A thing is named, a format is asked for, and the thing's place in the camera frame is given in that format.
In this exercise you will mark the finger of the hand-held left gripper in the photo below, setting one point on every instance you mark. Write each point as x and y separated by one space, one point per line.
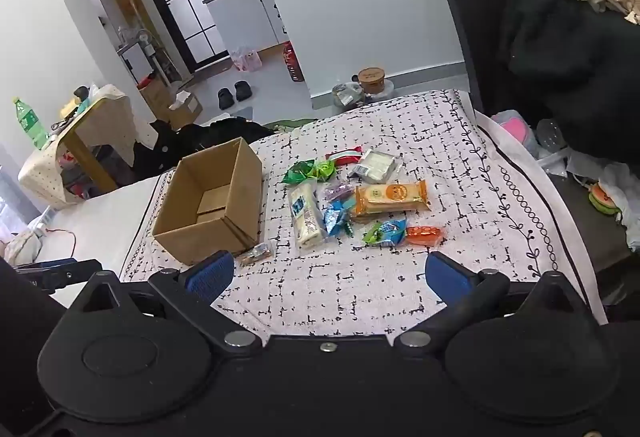
60 273

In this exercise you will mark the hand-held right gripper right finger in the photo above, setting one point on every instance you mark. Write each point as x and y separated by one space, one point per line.
446 276

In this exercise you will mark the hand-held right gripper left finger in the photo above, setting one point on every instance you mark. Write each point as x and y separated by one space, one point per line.
211 273

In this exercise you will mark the small orange snack packet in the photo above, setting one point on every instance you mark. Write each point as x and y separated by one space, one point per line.
425 235

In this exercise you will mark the small brown snack packet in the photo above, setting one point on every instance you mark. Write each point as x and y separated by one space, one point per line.
255 254

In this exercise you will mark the green-edged clear pastry packet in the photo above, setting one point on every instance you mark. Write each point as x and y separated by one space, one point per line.
385 233

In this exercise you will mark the large orange biscuit packet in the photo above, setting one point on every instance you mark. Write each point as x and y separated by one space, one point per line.
392 198

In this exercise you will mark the brown cardboard box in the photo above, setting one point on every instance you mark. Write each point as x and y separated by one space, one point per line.
215 177

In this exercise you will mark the long white snack packet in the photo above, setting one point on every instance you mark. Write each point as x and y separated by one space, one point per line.
306 214

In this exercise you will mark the blue snack packet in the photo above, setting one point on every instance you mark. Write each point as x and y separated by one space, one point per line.
337 218

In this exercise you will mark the purple snack packet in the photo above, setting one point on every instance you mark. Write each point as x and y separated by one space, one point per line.
338 192

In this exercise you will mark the white black-patterned blanket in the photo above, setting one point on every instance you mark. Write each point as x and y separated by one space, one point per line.
450 177

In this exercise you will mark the clear tray of white cake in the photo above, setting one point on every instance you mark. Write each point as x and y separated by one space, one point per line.
376 166

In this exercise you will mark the black clothing heap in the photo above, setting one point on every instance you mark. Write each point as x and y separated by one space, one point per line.
200 142

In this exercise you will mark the dark green snack packet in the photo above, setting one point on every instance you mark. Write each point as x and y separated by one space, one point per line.
297 173

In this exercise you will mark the light green snack packet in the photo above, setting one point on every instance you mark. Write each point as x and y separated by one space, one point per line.
323 169

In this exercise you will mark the green plastic bottle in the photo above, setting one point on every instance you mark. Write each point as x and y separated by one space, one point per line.
29 122

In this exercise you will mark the red striped snack packet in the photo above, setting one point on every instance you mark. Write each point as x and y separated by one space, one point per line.
344 155

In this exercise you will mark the pink plush toy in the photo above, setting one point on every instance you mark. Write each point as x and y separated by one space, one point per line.
517 129

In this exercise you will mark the wooden table with cloth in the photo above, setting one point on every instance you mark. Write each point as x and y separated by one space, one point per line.
107 117

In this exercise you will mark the open cardboard box with paper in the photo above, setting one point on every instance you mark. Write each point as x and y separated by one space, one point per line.
185 109

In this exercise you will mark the cardboard box with red item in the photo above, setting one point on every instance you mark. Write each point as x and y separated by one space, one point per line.
152 93

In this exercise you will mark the grey plastic bag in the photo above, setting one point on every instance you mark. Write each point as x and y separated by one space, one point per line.
347 93

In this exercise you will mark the jar with wooden lid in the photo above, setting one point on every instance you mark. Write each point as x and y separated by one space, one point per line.
371 80

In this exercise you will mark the pink plastic bag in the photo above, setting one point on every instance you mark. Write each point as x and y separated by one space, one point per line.
245 59

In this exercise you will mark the small white cabinet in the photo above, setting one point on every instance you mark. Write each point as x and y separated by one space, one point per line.
136 59

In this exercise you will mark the black fleece coat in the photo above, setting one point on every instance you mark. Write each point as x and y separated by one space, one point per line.
570 62

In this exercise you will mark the white kitchen counter cabinet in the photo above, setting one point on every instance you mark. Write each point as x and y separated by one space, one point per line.
245 17

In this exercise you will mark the black chair back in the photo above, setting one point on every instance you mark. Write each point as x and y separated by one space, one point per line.
470 17

